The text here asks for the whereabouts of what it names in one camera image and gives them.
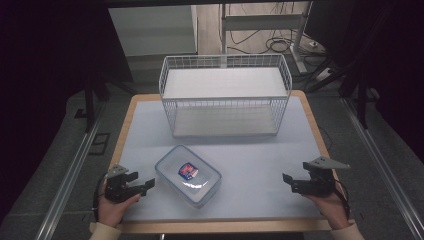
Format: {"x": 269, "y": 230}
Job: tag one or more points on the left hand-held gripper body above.
{"x": 116, "y": 190}

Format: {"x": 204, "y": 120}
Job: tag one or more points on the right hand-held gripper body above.
{"x": 319, "y": 181}

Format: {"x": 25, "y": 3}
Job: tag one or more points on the clear plastic food container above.
{"x": 188, "y": 175}

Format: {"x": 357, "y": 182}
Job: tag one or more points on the person's left hand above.
{"x": 111, "y": 210}

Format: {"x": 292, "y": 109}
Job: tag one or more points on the person's right hand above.
{"x": 330, "y": 206}

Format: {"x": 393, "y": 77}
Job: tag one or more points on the white table mat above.
{"x": 260, "y": 166}

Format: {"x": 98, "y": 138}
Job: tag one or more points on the black floor plate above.
{"x": 99, "y": 144}

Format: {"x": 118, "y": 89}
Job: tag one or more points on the black metal stand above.
{"x": 361, "y": 96}
{"x": 90, "y": 100}

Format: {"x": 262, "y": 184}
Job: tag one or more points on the white power strip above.
{"x": 324, "y": 74}

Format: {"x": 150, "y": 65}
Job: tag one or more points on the white cabinet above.
{"x": 153, "y": 30}

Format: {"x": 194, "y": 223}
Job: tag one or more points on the aluminium floor rail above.
{"x": 68, "y": 180}
{"x": 383, "y": 170}

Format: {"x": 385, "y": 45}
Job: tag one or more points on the white metal desk frame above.
{"x": 263, "y": 21}

